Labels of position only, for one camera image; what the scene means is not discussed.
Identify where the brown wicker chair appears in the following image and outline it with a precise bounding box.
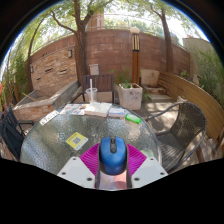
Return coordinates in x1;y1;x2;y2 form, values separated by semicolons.
145;101;208;174

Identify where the small green object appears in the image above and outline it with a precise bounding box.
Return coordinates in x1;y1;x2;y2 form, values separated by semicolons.
125;113;143;125

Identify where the floral mouse pad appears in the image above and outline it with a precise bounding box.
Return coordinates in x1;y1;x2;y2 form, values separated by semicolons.
96;149;158;191

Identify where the white label strip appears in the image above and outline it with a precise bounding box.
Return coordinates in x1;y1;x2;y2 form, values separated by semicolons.
39;109;60;126

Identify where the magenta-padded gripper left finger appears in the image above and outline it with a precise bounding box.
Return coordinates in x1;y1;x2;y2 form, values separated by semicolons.
57;143;101;190

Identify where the blue computer mouse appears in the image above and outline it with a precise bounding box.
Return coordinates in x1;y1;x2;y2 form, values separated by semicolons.
98;135;128;177

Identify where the thick white book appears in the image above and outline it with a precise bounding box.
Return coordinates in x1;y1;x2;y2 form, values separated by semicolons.
83;101;113;118

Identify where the black metal chair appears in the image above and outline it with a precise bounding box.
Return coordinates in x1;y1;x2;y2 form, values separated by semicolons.
0;105;34;162

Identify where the yellow square card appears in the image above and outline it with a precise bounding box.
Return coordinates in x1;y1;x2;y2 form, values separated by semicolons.
65;131;90;151

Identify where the forked tree trunk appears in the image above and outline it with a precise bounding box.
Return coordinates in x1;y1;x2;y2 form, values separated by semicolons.
49;0;111;87

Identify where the slim tree trunk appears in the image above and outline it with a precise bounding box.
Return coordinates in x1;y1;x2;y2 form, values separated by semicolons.
149;3;175;74

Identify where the wooden garden lamp post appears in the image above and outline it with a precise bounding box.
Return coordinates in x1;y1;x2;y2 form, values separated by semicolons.
129;27;141;85

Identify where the open colourful magazine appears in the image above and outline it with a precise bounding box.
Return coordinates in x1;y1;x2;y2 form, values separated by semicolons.
59;103;90;116

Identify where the white square planter box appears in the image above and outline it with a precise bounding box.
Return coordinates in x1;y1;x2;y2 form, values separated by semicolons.
118;81;144;111

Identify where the small pale book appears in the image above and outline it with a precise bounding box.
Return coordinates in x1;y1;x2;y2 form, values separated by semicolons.
107;106;127;120

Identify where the dark slatted wooden chair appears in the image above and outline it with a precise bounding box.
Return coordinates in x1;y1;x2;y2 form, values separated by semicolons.
70;73;116;104

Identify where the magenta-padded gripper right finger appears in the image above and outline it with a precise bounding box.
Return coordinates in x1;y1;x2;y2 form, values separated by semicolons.
125;143;169;190

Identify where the white bin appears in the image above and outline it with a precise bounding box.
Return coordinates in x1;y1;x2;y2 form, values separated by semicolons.
88;63;100;76

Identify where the curved wooden bench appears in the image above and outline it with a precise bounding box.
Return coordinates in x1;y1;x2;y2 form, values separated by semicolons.
157;71;224;141

